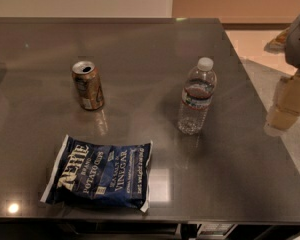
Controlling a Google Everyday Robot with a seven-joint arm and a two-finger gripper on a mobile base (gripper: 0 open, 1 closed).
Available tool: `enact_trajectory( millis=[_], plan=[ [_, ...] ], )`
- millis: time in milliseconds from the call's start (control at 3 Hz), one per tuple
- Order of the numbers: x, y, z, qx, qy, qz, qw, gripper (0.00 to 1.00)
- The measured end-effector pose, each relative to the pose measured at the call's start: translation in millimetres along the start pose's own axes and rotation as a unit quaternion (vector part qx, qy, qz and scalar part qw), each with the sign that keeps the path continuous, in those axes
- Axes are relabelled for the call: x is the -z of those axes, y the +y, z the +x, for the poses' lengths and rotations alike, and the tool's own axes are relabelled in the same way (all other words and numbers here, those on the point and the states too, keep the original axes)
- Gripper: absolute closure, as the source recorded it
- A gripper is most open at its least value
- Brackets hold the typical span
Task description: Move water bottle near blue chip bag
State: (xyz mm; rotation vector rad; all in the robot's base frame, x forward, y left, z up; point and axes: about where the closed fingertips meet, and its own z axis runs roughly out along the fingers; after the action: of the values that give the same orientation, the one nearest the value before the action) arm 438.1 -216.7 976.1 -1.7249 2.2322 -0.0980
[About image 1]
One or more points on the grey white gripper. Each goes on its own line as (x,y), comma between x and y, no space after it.
(299,40)

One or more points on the yellow object on floor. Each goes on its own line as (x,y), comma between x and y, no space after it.
(278,43)

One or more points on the gold soda can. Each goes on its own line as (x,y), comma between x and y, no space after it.
(88,85)

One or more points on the blue kettle chip bag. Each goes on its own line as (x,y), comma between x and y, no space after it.
(100,175)

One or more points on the clear plastic water bottle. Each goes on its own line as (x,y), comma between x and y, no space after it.
(196,97)

